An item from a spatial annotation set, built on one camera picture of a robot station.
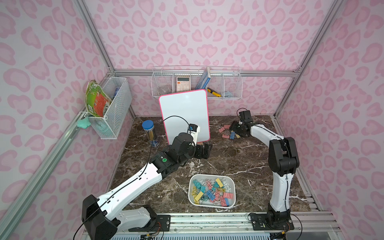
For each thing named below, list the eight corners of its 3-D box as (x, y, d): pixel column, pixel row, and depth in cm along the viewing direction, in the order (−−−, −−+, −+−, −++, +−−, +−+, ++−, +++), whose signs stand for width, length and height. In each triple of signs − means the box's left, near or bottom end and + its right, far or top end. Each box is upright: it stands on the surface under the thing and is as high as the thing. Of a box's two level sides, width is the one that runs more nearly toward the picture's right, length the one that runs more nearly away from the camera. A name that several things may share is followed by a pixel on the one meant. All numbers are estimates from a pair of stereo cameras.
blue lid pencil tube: (149, 147, 104) (140, 129, 89) (151, 138, 109) (143, 120, 94) (158, 147, 104) (151, 129, 89) (160, 138, 109) (154, 120, 94)
